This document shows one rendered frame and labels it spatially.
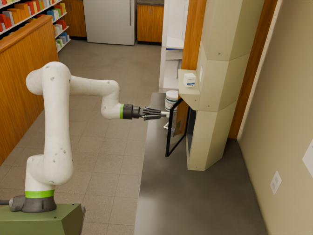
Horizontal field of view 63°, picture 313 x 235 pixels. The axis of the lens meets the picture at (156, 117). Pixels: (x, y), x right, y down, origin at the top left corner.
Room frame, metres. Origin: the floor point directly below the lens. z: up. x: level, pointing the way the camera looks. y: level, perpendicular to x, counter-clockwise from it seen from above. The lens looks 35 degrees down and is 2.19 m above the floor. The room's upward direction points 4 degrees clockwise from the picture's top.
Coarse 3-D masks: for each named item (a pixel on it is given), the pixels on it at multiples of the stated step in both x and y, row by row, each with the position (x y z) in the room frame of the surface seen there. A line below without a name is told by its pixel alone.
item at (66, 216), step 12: (60, 204) 0.80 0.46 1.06; (72, 204) 0.80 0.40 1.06; (0, 216) 0.60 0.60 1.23; (12, 216) 0.61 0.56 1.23; (24, 216) 0.61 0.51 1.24; (36, 216) 0.61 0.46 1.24; (48, 216) 0.61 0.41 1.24; (60, 216) 0.61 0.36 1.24; (72, 216) 0.69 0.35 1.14; (0, 228) 0.55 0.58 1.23; (12, 228) 0.56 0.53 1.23; (24, 228) 0.56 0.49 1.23; (36, 228) 0.56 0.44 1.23; (48, 228) 0.57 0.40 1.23; (60, 228) 0.57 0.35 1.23; (72, 228) 0.66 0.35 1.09
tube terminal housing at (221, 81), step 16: (208, 64) 1.21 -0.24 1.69; (224, 64) 1.21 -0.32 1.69; (240, 64) 1.29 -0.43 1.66; (208, 80) 1.21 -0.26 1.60; (224, 80) 1.21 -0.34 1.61; (240, 80) 1.33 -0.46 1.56; (208, 96) 1.21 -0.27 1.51; (224, 96) 1.23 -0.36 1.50; (208, 112) 1.21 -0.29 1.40; (224, 112) 1.26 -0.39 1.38; (208, 128) 1.21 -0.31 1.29; (224, 128) 1.29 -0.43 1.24; (192, 144) 1.21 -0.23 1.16; (208, 144) 1.21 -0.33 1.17; (224, 144) 1.33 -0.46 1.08; (192, 160) 1.21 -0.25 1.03; (208, 160) 1.22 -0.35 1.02
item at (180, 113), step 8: (184, 104) 1.43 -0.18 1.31; (176, 112) 1.32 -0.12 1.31; (184, 112) 1.45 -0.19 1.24; (176, 120) 1.33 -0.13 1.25; (184, 120) 1.46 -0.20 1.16; (168, 128) 1.25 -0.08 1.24; (176, 128) 1.35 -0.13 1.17; (184, 128) 1.48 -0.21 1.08; (168, 136) 1.25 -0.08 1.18; (176, 136) 1.36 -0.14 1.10
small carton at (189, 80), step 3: (186, 75) 1.32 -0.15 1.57; (189, 75) 1.32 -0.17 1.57; (192, 75) 1.32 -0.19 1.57; (186, 78) 1.30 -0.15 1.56; (189, 78) 1.29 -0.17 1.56; (192, 78) 1.30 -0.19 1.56; (195, 78) 1.31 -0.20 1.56; (186, 81) 1.30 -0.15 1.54; (189, 81) 1.29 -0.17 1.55; (192, 81) 1.30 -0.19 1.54; (186, 84) 1.29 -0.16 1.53; (189, 84) 1.30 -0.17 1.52; (192, 84) 1.30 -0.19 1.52
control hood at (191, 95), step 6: (180, 72) 1.48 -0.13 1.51; (186, 72) 1.49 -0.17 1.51; (192, 72) 1.49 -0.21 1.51; (180, 78) 1.40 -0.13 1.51; (180, 84) 1.32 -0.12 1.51; (180, 90) 1.25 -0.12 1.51; (186, 90) 1.25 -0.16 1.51; (192, 90) 1.25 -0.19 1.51; (198, 90) 1.26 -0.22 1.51; (180, 96) 1.22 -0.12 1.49; (186, 96) 1.21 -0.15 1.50; (192, 96) 1.21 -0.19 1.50; (198, 96) 1.21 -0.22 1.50; (186, 102) 1.21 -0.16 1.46; (192, 102) 1.21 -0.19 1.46; (198, 102) 1.21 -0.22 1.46; (192, 108) 1.21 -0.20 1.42
